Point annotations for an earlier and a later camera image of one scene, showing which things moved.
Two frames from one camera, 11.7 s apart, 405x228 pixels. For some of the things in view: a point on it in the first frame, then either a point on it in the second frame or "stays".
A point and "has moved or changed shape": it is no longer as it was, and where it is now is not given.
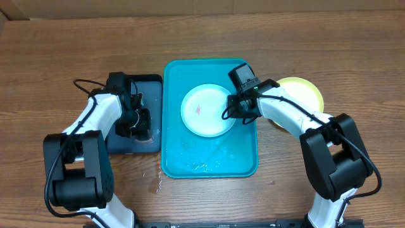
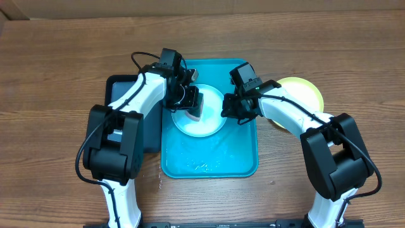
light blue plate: [202, 109] has moved or changed shape
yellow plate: [304, 92] stays
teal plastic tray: [186, 154] stays
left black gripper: [145, 125] -> [192, 102]
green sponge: [149, 140] -> [195, 114]
